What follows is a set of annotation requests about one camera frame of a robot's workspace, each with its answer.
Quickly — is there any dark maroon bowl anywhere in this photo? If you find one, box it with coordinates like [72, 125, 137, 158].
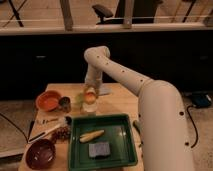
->
[25, 139, 56, 170]

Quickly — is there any black office chair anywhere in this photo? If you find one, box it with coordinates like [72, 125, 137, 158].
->
[91, 0, 161, 26]

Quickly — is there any blue sponge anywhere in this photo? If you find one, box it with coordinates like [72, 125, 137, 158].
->
[89, 142, 111, 158]

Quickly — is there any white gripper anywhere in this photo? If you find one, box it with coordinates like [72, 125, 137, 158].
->
[82, 72, 102, 100]

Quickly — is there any grey cloth piece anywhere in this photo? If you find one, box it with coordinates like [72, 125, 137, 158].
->
[99, 85, 111, 96]

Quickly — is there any orange bowl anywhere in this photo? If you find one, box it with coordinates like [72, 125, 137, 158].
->
[35, 90, 61, 112]

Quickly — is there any white handled brush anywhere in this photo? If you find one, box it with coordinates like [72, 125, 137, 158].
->
[28, 116, 72, 143]

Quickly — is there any orange apple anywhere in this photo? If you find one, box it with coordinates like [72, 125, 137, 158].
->
[84, 92, 96, 104]

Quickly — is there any green plastic tray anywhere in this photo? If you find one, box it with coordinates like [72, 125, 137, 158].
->
[68, 114, 138, 171]

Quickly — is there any green cup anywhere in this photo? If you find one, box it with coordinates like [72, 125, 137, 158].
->
[75, 93, 83, 106]

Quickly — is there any yellow corn cob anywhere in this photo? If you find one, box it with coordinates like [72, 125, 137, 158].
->
[79, 130, 104, 143]

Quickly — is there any black cable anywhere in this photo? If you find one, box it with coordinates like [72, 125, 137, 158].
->
[0, 112, 29, 144]

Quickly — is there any small dark metal cup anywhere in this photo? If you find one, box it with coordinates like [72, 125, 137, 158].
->
[59, 96, 71, 113]

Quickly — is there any dark grape bunch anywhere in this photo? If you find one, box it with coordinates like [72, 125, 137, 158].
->
[51, 127, 71, 143]

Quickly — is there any dark blue floor object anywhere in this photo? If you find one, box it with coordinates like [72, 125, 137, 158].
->
[191, 93, 212, 108]

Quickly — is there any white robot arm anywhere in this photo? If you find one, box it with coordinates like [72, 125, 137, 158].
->
[84, 46, 195, 171]

